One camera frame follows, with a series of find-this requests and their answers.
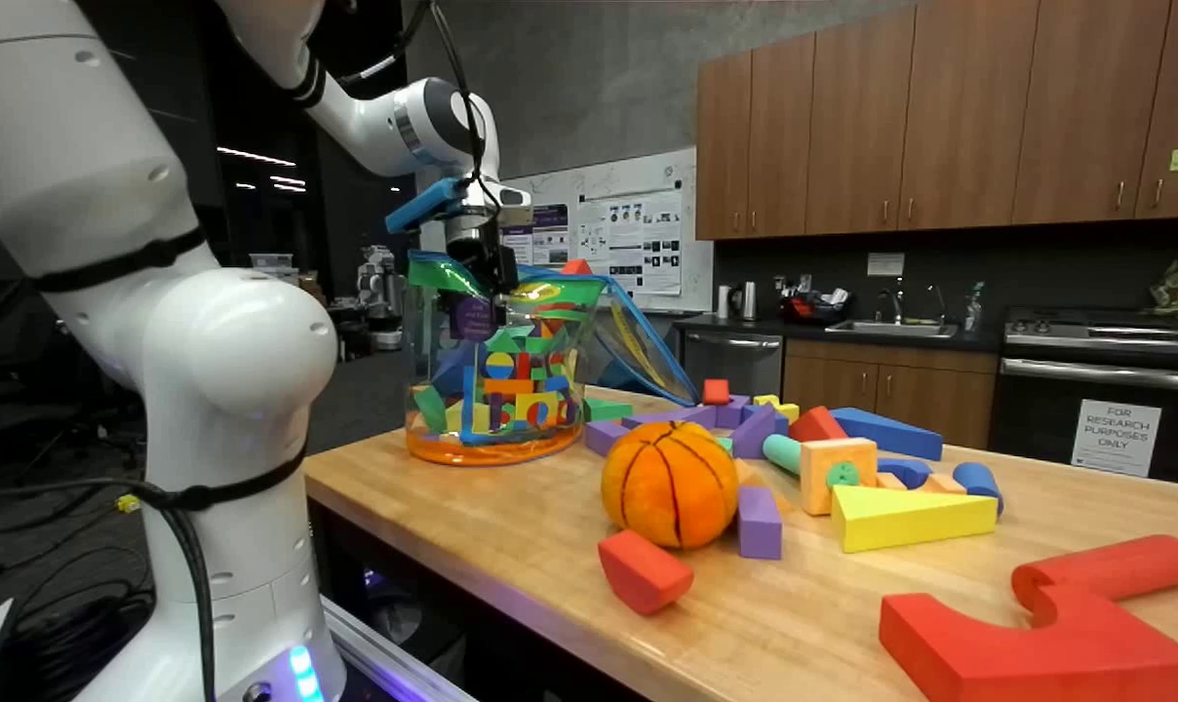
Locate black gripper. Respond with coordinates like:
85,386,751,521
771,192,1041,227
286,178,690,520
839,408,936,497
445,202,518,297

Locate green foam cylinder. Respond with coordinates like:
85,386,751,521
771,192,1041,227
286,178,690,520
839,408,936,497
761,432,798,475

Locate orange foam block with hole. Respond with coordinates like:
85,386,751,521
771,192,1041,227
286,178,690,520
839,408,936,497
798,436,877,520

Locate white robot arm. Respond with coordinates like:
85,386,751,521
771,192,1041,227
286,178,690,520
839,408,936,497
0,0,348,702

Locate clear plastic toy bag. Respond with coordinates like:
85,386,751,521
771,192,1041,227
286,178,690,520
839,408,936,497
406,250,695,466

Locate red foam half cylinder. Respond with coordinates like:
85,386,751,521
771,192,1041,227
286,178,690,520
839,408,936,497
595,530,695,614

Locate blue foam cylinder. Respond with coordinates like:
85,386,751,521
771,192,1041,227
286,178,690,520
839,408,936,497
953,458,1001,504

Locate white poster board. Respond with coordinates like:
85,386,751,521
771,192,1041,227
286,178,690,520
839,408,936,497
501,148,715,312

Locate small red foam cube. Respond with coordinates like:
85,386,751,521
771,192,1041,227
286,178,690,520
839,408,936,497
702,378,733,405

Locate dishwasher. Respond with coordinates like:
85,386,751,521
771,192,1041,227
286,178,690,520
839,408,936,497
683,327,784,392

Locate orange plush basketball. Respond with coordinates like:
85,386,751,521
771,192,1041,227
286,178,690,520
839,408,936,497
602,419,737,549

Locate red foam triangle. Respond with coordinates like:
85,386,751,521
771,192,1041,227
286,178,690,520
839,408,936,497
791,405,841,440

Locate long blue foam block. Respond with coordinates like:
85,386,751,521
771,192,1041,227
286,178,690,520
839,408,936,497
830,405,942,458

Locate yellow foam wedge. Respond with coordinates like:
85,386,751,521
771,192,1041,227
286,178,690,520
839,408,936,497
830,487,999,555

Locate lower wooden cabinet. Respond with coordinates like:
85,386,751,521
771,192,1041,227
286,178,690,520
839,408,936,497
778,339,995,447

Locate upper wooden cabinets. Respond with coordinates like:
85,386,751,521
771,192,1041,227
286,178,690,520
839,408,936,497
699,0,1178,243

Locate white paper sign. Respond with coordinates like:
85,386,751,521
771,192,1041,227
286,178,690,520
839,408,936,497
1073,397,1163,475

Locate black oven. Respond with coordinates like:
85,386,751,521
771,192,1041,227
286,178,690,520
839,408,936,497
986,306,1178,482

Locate large red foam shape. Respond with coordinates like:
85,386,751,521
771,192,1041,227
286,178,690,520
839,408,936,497
877,534,1178,702

